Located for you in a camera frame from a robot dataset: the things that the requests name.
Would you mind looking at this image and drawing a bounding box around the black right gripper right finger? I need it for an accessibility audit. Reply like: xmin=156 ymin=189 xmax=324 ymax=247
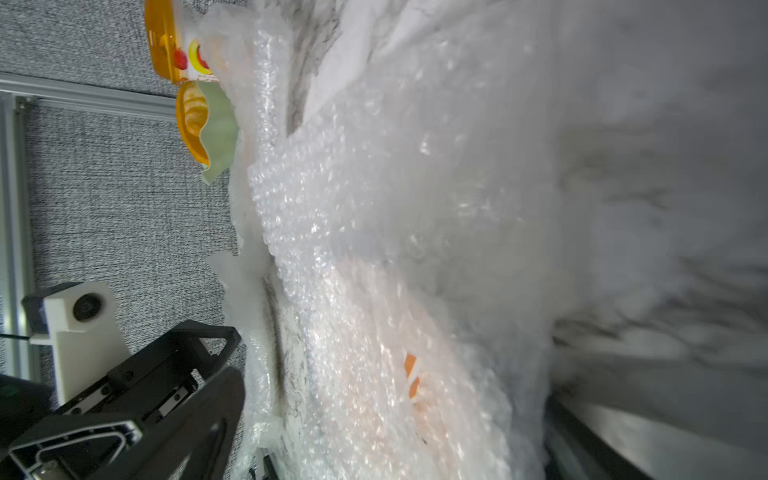
xmin=544 ymin=396 xmax=649 ymax=480

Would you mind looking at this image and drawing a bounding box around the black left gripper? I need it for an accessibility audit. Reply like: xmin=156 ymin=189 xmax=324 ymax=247
xmin=1 ymin=321 xmax=241 ymax=479

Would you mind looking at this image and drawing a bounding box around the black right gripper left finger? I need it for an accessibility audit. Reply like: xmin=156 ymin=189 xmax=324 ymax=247
xmin=92 ymin=367 xmax=245 ymax=479

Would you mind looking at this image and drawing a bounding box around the orange sunburst dinner plate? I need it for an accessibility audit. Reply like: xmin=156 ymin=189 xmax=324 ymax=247
xmin=296 ymin=259 xmax=485 ymax=479

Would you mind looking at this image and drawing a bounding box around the clear bubble wrap sheet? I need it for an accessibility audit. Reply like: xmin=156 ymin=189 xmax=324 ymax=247
xmin=202 ymin=1 xmax=582 ymax=479

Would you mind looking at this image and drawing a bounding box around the green leaf-shaped bowl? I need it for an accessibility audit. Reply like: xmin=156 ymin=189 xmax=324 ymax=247
xmin=197 ymin=82 xmax=239 ymax=184

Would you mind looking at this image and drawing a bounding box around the large orange bread loaf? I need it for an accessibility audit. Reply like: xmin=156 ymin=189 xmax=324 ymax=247
xmin=176 ymin=81 xmax=210 ymax=166

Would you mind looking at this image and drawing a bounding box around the orange lidded snack cup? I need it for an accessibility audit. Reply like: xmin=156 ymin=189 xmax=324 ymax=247
xmin=144 ymin=0 xmax=217 ymax=86

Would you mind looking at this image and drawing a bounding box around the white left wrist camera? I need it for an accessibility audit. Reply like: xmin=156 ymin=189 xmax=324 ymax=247
xmin=21 ymin=281 xmax=131 ymax=405

